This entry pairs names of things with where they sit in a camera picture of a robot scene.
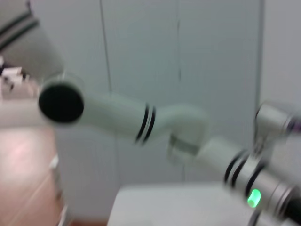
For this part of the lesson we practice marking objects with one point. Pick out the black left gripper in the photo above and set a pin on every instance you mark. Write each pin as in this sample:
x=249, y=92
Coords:
x=296, y=209

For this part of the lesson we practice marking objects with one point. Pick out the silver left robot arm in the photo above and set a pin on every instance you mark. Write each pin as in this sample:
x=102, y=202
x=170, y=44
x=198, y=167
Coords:
x=113, y=113

